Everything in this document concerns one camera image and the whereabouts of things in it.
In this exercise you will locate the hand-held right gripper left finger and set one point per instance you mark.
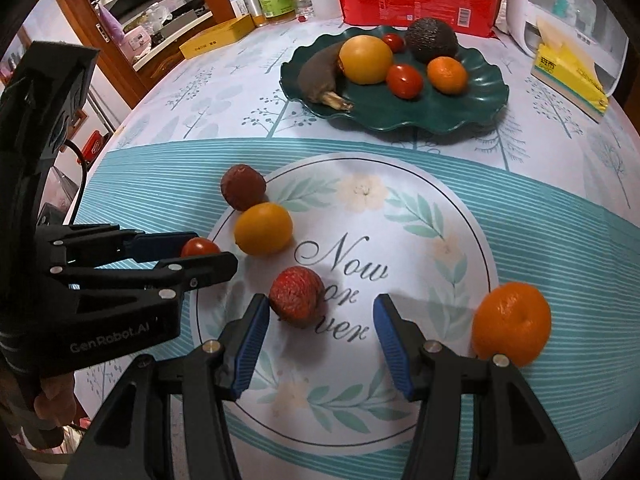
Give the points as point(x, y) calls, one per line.
point(250, 345)

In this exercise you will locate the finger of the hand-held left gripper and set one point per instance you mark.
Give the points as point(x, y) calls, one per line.
point(160, 245)
point(200, 270)

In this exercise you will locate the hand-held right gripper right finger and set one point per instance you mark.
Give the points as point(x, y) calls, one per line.
point(395, 345)

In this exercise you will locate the red cherry tomato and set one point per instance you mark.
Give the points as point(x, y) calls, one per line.
point(404, 81)
point(393, 42)
point(200, 248)

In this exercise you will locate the red lychee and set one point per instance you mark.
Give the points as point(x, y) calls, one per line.
point(295, 297)
point(243, 187)

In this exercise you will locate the overripe brown banana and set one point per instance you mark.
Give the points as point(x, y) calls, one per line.
point(317, 77)

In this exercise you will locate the dark green scalloped plate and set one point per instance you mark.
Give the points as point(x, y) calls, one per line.
point(440, 110)

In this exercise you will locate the large yellow orange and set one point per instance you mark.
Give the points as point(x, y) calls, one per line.
point(365, 60)

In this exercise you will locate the small orange tangerine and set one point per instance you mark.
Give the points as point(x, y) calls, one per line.
point(447, 75)

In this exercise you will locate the dark avocado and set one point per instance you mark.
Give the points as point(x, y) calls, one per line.
point(430, 40)

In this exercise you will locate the person's left hand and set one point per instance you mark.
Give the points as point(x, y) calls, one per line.
point(55, 400)

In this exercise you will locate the small yellow orange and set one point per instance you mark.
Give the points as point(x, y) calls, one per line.
point(263, 228)

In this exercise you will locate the large orange tangerine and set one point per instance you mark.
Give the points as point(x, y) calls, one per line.
point(510, 322)

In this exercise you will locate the red lidded container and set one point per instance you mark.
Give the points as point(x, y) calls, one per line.
point(95, 142)

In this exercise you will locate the tree print tablecloth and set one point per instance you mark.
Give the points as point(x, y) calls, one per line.
point(450, 200)

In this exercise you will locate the wooden kitchen cabinet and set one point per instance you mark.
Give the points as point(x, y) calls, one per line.
point(150, 75)

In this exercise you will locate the yellow cardboard box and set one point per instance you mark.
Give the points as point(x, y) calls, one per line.
point(215, 37)

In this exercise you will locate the purple cloth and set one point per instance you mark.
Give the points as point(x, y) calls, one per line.
point(110, 22)

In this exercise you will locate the silver metal can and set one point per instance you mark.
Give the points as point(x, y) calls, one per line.
point(252, 7)

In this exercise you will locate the white and blue carton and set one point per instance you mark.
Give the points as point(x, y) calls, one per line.
point(235, 0)

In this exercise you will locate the small glass jar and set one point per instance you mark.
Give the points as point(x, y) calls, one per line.
point(303, 7)

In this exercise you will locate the yellow tissue pack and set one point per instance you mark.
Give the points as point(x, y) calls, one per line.
point(565, 75)

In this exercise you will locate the teal cosmetic bottle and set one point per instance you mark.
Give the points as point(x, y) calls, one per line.
point(561, 2)

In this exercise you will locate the white cosmetic bottle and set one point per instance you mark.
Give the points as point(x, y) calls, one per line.
point(585, 7)

